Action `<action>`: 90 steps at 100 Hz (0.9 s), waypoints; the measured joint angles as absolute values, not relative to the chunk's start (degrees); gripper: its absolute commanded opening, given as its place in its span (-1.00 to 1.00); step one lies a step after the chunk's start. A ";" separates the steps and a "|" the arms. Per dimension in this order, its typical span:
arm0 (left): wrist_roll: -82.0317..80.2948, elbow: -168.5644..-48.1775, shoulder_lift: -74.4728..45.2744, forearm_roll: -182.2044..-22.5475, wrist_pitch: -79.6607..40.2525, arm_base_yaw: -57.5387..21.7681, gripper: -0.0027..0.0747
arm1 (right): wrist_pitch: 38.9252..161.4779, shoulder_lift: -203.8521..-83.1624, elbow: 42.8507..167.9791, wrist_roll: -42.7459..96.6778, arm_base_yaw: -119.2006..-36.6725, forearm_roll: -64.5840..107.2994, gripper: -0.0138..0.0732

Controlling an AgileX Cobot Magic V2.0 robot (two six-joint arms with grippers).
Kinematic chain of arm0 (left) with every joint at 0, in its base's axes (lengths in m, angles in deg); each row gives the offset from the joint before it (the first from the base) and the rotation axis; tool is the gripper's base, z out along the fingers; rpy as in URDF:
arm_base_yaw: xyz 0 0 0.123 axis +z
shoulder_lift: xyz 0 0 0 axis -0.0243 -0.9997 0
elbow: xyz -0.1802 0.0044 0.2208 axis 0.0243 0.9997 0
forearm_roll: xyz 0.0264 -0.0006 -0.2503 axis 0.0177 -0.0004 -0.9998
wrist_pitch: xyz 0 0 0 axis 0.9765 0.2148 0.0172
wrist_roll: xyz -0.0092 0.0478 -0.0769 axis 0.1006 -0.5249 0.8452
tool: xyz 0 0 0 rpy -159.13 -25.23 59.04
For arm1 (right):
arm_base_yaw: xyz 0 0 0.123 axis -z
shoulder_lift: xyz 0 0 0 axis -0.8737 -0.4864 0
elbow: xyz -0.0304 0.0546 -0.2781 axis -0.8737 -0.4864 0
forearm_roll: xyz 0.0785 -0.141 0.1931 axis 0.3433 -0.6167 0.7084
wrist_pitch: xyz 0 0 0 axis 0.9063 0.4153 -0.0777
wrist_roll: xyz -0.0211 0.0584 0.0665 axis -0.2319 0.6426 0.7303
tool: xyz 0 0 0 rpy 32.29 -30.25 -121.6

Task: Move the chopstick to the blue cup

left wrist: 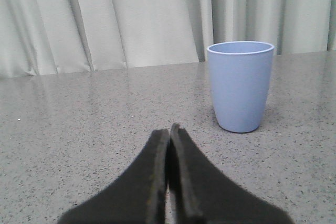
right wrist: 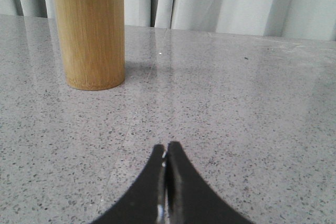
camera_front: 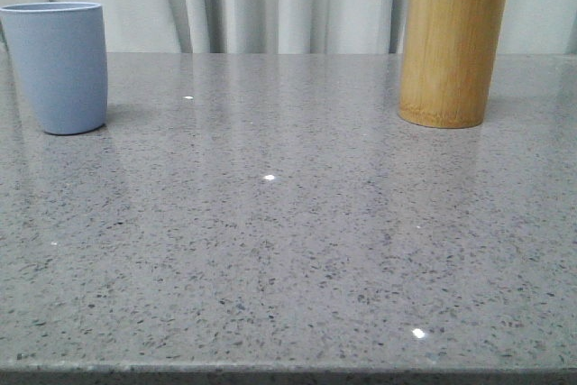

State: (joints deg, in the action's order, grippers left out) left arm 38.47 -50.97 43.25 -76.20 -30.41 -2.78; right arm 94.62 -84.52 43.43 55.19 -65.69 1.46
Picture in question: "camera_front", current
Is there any blue plastic cup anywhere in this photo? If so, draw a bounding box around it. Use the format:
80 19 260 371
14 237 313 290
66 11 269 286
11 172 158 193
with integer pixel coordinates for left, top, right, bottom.
1 2 108 135

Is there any bamboo wooden cup holder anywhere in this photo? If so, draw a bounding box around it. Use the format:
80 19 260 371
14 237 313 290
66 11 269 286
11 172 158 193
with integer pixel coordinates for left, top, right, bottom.
398 0 506 129

